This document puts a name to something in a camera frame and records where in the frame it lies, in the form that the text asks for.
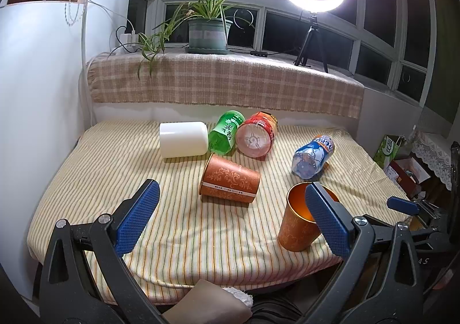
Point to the green tea bottle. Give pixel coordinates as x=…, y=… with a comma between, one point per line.
x=221, y=139

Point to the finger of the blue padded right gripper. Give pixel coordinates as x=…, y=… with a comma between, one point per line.
x=379, y=280

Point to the white lace cloth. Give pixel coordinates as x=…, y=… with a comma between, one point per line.
x=435, y=152

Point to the plaid beige sill cloth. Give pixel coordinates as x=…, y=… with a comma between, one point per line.
x=223, y=80

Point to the white power strip with chargers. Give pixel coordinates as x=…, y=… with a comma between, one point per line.
x=127, y=43

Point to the orange paper cup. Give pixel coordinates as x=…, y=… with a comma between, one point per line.
x=298, y=229
x=227, y=180

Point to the spider plant in green pot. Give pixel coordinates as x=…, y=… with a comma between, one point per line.
x=209, y=23

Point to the red label plastic bottle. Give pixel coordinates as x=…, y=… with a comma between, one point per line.
x=256, y=136

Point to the green tissue box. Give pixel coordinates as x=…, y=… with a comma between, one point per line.
x=388, y=149

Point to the white cylindrical cup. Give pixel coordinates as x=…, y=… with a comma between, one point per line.
x=183, y=139

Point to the blue label water bottle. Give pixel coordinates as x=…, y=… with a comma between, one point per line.
x=308, y=160

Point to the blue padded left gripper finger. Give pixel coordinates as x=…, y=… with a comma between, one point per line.
x=84, y=277

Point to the striped yellow table cloth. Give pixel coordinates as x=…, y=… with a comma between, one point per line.
x=190, y=237

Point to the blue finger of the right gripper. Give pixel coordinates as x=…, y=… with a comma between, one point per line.
x=403, y=206

